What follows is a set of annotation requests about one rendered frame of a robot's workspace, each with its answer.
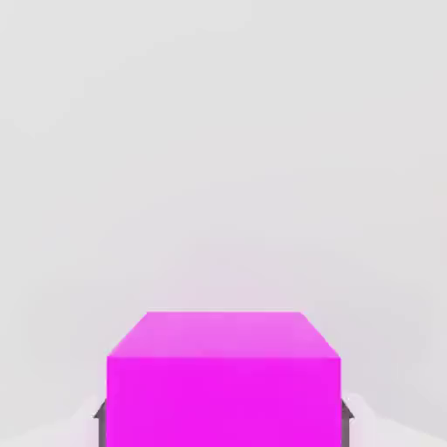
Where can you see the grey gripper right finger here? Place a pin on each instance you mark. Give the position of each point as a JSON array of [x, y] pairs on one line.
[[345, 426]]

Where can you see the small magenta cube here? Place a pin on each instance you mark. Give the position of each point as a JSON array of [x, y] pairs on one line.
[[223, 391]]

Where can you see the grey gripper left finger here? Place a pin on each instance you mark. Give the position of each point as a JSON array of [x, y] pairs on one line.
[[101, 426]]

